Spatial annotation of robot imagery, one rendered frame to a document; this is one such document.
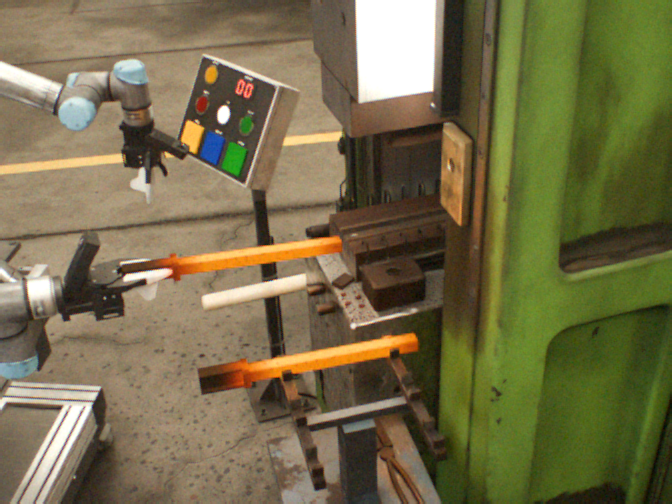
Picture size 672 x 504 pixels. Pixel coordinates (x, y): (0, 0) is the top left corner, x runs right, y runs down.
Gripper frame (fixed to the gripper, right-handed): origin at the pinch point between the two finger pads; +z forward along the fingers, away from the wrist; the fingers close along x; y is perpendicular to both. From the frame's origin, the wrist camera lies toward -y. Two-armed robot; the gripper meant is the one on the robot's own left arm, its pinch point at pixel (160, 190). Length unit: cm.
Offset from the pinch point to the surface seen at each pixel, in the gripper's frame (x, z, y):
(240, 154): -3.7, -9.2, -22.1
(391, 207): 13, -4, -63
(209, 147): -11.2, -7.4, -11.6
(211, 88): -22.2, -19.8, -11.0
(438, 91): 48, -49, -73
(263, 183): -2.6, -1.3, -27.7
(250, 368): 72, -3, -40
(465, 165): 54, -38, -78
